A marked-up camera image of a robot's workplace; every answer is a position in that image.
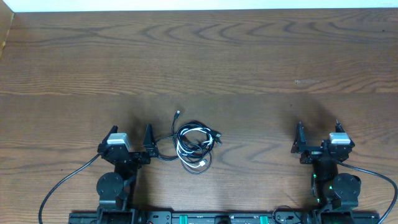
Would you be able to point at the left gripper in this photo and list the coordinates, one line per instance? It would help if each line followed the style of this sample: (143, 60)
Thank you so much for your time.
(151, 148)

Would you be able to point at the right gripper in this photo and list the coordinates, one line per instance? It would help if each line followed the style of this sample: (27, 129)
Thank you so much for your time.
(300, 146)

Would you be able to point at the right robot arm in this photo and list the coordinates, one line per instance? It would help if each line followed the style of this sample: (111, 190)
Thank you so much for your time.
(337, 193)

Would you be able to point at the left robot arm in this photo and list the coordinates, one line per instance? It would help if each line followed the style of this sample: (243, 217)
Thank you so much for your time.
(116, 188)

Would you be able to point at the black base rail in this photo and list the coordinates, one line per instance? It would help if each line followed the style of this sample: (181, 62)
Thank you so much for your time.
(166, 217)

